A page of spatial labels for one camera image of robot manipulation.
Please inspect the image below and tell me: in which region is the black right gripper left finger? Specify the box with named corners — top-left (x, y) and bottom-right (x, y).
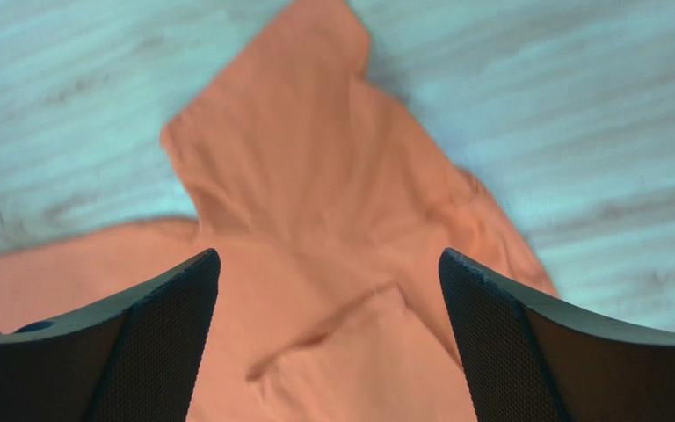
top-left (0, 249), bottom-right (221, 421)

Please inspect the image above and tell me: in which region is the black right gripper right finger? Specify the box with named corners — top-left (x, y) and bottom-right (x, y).
top-left (439, 249), bottom-right (675, 421)

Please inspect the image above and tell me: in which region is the orange t-shirt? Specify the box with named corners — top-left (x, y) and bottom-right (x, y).
top-left (0, 1), bottom-right (555, 421)

